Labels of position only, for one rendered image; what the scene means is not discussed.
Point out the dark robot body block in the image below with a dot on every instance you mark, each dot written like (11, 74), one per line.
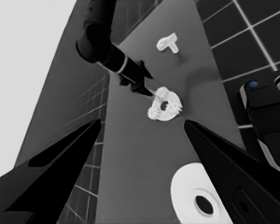
(264, 105)

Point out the small white toothed gear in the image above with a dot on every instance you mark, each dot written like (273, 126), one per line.
(166, 95)
(177, 109)
(152, 114)

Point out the large thick white disc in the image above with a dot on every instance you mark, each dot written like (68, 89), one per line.
(183, 193)

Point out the small white T-shaped piece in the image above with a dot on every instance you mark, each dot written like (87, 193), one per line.
(169, 42)

